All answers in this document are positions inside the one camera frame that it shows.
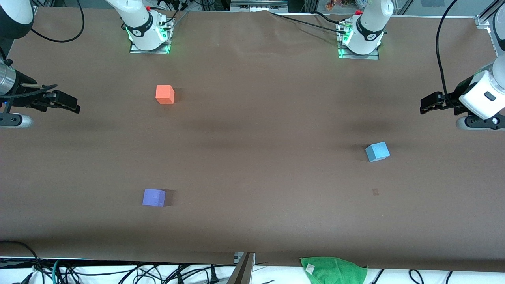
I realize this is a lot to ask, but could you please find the light blue foam block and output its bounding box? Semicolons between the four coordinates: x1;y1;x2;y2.
365;142;391;163

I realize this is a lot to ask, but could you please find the orange foam block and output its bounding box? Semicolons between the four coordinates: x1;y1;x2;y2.
155;85;175;105

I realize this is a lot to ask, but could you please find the purple foam block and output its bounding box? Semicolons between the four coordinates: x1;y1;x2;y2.
142;189;166;207

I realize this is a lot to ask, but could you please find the brown table cover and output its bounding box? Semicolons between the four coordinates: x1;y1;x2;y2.
0;7;505;273

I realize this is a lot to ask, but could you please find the green microfibre cloth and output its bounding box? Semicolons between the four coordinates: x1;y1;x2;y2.
300;257;368;284

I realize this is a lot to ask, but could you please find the white bench surface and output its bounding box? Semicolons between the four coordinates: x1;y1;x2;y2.
0;257;505;284

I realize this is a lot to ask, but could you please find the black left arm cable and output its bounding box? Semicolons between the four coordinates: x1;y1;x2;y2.
435;0;460;99

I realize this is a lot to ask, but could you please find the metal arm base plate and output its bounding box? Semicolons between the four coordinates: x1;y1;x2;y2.
129;43;171;54
338;47;380;60

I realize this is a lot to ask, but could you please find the aluminium table edge rail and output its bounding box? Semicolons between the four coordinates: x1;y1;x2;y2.
475;0;505;60

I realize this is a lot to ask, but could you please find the short black table cable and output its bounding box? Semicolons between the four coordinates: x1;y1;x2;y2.
312;11;348;24

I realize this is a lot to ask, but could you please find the long black table cable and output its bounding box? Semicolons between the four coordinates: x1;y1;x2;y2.
269;12;346;32

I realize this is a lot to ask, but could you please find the teal cable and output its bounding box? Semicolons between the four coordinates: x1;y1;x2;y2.
51;259;64;284

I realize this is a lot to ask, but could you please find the grey aluminium frame rail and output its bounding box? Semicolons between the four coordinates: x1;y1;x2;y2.
230;0;289;11

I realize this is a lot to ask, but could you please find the grey metal post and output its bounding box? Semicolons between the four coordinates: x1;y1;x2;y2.
227;252;256;284

